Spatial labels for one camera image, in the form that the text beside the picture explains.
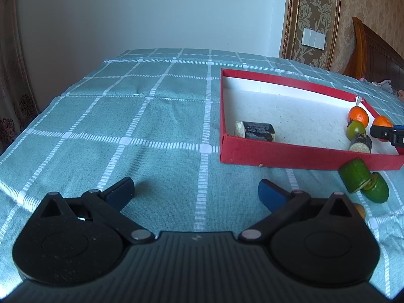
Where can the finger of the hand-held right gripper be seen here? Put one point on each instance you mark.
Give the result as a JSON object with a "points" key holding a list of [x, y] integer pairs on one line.
{"points": [[383, 131]]}

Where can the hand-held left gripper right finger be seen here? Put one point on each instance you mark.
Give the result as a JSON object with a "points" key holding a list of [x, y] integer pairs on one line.
{"points": [[270, 194]]}

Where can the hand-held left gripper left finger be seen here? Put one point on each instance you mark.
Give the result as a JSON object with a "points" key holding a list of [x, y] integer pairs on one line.
{"points": [[121, 192]]}

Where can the orange mandarin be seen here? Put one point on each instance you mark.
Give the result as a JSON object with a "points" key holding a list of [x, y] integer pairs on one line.
{"points": [[381, 121], [358, 115]]}

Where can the large green tomato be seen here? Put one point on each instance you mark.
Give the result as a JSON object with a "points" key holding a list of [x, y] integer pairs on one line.
{"points": [[355, 130]]}

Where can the red cardboard box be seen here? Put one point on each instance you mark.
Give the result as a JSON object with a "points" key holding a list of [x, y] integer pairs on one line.
{"points": [[268, 157]]}

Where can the green cucumber piece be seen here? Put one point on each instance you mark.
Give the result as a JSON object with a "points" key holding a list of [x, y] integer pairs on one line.
{"points": [[353, 173], [377, 191]]}

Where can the black sushi roll toy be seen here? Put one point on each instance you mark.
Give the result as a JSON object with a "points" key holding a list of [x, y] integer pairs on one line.
{"points": [[255, 130]]}

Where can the small orange object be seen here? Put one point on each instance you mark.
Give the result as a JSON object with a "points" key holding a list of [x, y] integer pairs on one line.
{"points": [[361, 211]]}

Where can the pink cloth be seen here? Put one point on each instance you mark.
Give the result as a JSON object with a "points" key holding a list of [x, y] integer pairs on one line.
{"points": [[385, 85]]}

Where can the teal checked cloth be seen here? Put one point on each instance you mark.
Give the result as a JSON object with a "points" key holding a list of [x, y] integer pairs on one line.
{"points": [[126, 116]]}

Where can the wooden headboard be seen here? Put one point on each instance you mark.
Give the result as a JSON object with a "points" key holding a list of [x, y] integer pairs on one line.
{"points": [[375, 53]]}

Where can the gold framed wallpaper panel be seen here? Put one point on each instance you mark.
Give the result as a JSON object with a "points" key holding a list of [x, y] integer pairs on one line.
{"points": [[311, 15]]}

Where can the white wall switch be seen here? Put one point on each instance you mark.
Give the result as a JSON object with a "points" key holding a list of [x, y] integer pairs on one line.
{"points": [[313, 38]]}

